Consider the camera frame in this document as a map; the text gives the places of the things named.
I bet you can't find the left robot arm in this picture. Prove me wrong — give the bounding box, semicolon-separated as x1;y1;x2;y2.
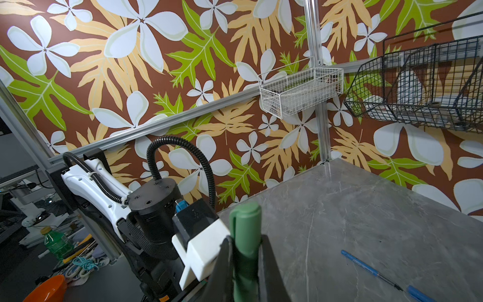
47;150;182;301

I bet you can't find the white wire basket left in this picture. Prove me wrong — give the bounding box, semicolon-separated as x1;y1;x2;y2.
259;57;344;119

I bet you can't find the blue pen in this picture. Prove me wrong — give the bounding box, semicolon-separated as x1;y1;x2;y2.
341;250;404;292

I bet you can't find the blue pen cap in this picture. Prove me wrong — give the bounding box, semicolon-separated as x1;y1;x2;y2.
407;286;436;302

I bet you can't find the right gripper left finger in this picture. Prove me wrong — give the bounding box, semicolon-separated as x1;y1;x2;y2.
201;236;235;302

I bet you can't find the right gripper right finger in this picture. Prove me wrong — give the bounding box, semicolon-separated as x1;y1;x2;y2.
258;235;291;302

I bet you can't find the orange bowl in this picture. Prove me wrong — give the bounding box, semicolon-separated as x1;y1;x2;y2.
23;275;67;302

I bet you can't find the black wire basket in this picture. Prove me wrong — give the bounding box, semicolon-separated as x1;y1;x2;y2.
343;12;482;133

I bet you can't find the green plastic bottle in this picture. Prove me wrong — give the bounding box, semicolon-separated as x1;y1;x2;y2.
40;226;74;260

